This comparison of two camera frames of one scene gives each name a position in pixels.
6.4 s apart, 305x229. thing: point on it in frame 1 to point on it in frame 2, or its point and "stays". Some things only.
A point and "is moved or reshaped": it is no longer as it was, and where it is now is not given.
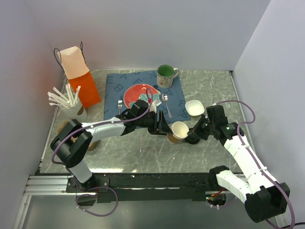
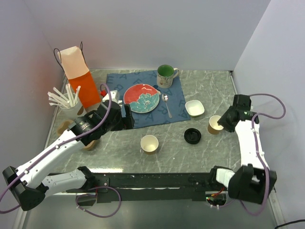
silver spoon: [165, 98] stays
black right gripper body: [206, 129] to [224, 120]
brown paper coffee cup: [179, 130] to [149, 143]
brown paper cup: [173, 140] is moved or reshaped
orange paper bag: [73, 62] stays
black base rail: [120, 187] stays
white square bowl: [195, 108] stays
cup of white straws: [56, 98] stays
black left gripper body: [148, 121] to [115, 125]
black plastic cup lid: [192, 139] stays
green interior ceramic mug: [165, 74] stays
